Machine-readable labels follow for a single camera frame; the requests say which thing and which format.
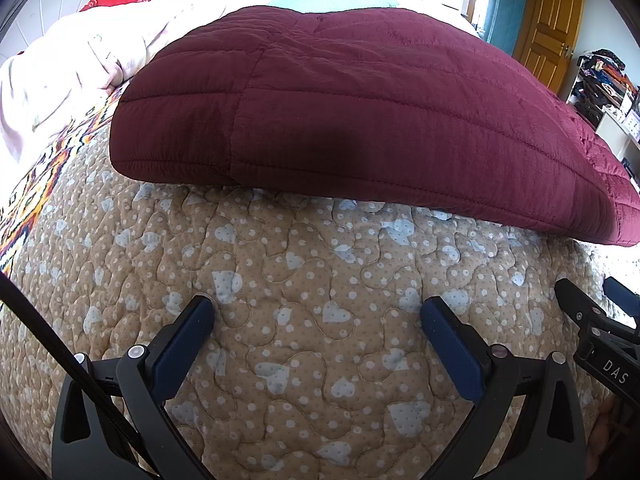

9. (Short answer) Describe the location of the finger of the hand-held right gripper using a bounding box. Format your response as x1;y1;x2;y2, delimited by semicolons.
555;278;640;346
602;276;640;323

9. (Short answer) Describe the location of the white storage rack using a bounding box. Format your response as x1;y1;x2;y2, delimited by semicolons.
567;55;640;126

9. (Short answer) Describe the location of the white headboard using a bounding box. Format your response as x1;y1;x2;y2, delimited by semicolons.
0;0;136;56

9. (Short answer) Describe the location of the maroon puffer jacket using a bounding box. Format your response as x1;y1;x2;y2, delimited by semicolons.
109;5;640;247

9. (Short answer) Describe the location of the red cloth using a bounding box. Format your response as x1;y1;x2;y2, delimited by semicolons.
80;0;156;12

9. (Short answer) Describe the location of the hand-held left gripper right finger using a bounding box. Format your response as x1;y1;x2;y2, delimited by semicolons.
420;296;587;480

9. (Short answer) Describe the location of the person's right hand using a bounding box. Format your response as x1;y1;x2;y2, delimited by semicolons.
588;400;617;480

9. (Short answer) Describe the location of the pile of colourful clothes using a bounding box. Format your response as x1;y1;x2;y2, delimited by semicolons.
580;49;640;81

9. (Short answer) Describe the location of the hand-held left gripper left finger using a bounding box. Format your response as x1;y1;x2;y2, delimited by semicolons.
51;295;217;480

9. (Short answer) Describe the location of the pink floral comforter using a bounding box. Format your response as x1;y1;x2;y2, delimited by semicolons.
0;0;281;171

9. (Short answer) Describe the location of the wooden door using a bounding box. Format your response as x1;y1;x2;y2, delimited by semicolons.
512;0;586;96

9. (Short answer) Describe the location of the patterned quilted bedspread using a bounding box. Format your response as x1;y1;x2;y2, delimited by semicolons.
0;87;640;480

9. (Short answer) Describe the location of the white television cabinet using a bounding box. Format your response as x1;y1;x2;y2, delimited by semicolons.
595;110;640;181

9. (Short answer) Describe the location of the teal glass door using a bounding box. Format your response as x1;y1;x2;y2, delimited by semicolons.
470;0;532;56

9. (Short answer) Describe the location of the black cable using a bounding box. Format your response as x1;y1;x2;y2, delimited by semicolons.
0;275;151;480

